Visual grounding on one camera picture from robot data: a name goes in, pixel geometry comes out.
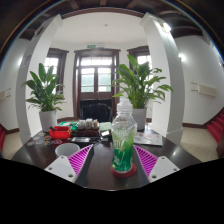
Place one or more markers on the red plastic box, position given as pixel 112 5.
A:
pixel 60 133

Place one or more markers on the green flat box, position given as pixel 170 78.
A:
pixel 69 124

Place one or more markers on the white wall radiator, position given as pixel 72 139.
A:
pixel 5 94
pixel 204 90

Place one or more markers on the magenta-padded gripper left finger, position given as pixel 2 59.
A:
pixel 78 160

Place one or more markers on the clear green-labelled drink bottle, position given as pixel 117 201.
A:
pixel 124 140

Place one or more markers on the small black flat device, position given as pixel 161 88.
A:
pixel 85 140

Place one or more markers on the green exit sign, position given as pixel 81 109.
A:
pixel 91 46

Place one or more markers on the white ceramic mug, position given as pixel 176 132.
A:
pixel 66 150

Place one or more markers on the dark tray of small cups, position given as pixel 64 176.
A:
pixel 87 128

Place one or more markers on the printed magazine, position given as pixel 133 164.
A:
pixel 150 139

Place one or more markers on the dark-framed window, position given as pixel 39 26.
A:
pixel 55 66
pixel 141 56

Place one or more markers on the flat round red coaster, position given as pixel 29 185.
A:
pixel 123 174

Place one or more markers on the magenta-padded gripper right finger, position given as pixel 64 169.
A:
pixel 146 160

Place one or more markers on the black office chair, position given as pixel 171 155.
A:
pixel 96 111

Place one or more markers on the potted plant in white pot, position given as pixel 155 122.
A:
pixel 140 83
pixel 43 91

